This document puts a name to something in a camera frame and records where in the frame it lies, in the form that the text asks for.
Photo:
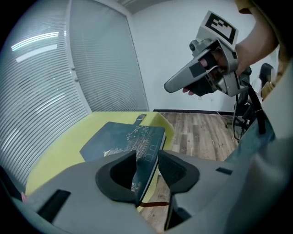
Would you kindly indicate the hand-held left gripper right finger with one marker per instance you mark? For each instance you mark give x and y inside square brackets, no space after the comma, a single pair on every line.
[210,194]

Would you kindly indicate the person's grey jeans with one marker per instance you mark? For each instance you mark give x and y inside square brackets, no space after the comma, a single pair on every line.
[251,141]

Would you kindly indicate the pink cloth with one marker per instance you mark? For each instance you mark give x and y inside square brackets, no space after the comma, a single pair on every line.
[23,197]

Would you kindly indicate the window blind with knobs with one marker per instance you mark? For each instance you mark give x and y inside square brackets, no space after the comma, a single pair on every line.
[103,68]

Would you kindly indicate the person's right hand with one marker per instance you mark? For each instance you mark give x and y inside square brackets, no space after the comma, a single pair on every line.
[201,89]

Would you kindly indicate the green tablecloth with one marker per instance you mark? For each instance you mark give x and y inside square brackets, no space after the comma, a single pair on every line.
[68,148]

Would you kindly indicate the black baseboard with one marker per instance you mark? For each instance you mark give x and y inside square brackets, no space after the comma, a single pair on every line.
[194,111]

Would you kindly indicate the wide window blind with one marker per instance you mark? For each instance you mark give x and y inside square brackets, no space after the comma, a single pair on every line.
[34,102]

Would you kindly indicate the person's right forearm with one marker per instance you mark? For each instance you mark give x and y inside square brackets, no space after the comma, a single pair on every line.
[256,45]

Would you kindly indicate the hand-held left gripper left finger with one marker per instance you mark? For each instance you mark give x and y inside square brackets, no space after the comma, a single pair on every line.
[91,205]

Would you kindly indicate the person's mustard shirt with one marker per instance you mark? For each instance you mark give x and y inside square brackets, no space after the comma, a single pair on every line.
[267,90]

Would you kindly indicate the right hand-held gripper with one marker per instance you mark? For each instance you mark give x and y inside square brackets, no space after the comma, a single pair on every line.
[231,82]

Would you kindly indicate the white blind knob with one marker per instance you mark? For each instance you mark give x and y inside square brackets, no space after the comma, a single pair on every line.
[76,79]

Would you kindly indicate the black office chair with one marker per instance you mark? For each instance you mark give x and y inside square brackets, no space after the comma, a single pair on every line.
[243,116]

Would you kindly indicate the dark blue notebook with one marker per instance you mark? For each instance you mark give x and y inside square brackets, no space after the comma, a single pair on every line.
[119,139]

